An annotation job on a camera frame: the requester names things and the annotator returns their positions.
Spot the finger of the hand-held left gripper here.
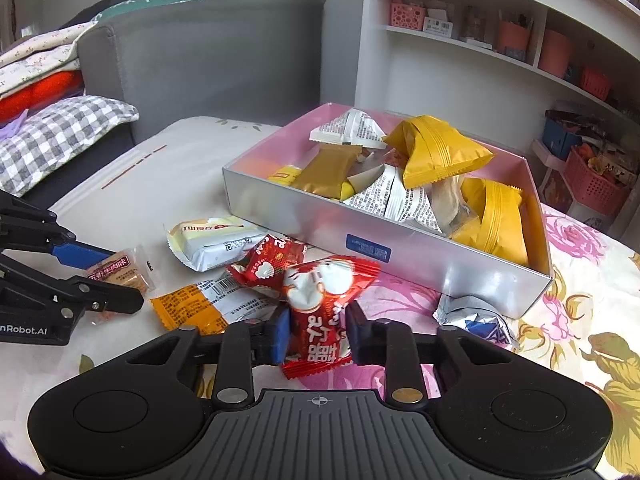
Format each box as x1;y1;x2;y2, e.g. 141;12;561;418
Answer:
0;255;146;318
0;191;121;271

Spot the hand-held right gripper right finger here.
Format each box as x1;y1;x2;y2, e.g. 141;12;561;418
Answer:
346;301;556;406

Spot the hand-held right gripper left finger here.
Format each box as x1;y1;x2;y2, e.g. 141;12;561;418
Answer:
80;305;293;407

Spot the small brown snack packet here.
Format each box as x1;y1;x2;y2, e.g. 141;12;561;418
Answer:
82;245;156;327

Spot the red snack packet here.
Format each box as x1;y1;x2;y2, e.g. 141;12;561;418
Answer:
227;234;307;303
280;255;382;380

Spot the pink box silver inside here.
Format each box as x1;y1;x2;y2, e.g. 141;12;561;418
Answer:
221;102;553;320

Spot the white printed snack packet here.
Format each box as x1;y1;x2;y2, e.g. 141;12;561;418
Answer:
342;165;446;233
309;108;388;150

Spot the clear beige biscuit packet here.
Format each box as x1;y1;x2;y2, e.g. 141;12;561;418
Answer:
432;175;481;238

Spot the yellow pillow snack packet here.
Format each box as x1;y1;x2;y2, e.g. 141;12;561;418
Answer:
450;177;531;267
382;115;495;190

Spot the orange snack packet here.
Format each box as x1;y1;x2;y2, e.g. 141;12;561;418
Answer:
149;277;288;336

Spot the beige sheet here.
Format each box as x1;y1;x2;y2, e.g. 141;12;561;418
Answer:
0;116;281;411

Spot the cream green snack packet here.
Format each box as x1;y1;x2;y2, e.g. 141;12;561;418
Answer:
166;216;268;273

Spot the crumpled silver blue packet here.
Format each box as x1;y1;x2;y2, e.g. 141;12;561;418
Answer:
432;294;521;351

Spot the grey white checkered pillow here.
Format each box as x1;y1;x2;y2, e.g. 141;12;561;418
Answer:
0;95;141;198

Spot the purple cloth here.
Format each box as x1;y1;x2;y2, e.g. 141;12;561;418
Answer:
0;110;31;138

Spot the flat yellow snack packet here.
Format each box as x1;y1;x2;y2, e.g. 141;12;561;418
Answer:
267;165;356;201

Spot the red folded blanket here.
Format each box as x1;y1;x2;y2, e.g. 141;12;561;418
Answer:
0;70;83;121

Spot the gold brown snack packet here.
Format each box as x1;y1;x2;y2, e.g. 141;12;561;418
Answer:
291;142;368;200

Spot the floral folded quilt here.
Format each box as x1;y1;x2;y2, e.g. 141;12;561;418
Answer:
0;22;98;93

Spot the grey sofa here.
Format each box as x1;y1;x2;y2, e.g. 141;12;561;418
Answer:
75;0;326;143

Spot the floral cloth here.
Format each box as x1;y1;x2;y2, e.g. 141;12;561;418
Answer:
190;200;640;476

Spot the green patterned cushion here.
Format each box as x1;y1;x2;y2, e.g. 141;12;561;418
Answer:
92;0;221;23

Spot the white shelf unit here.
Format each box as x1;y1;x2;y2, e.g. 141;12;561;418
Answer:
355;0;640;211

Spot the blue box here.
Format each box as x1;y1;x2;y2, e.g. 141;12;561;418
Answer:
542;117;583;161

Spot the large red basket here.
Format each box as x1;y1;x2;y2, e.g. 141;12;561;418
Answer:
565;147;631;216

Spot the small pink basket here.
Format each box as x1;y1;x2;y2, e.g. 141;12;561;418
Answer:
391;2;427;30

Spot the clear jar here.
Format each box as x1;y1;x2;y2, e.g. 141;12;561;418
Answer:
460;5;488;43

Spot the terracotta cup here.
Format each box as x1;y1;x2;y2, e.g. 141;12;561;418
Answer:
537;29;575;80
496;20;531;61

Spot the small red basket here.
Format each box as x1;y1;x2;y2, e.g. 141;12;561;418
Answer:
580;67;613;101

